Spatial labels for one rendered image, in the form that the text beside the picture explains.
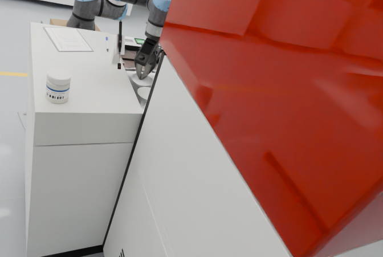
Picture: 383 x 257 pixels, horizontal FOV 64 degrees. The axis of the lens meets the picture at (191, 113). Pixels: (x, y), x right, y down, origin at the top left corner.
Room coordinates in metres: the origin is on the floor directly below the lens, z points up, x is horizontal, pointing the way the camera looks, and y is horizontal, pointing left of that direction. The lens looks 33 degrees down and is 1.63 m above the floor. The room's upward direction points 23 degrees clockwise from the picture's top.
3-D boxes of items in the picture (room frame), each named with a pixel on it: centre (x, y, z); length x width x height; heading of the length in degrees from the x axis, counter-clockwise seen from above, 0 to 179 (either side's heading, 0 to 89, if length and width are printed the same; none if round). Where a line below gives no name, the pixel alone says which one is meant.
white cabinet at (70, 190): (1.22, 0.24, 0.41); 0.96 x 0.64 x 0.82; 127
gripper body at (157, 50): (1.14, 0.26, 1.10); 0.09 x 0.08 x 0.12; 0
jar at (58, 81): (0.78, 0.43, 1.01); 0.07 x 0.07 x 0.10
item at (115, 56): (1.13, 0.38, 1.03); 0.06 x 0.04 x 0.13; 37
